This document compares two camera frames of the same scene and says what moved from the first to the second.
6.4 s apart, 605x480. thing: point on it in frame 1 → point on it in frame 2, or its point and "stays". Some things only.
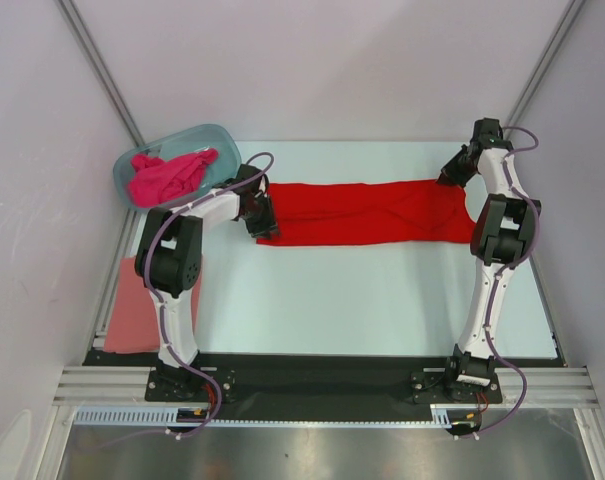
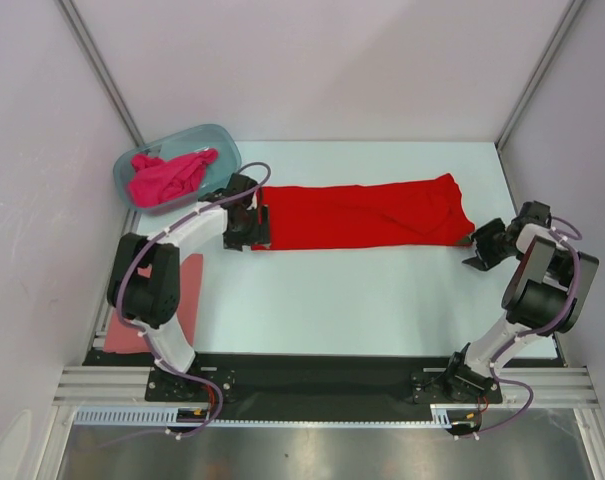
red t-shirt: [403, 212] stays
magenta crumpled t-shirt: [154, 182] stays
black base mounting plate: [262, 388] stays
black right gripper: [450, 175] → [483, 235]
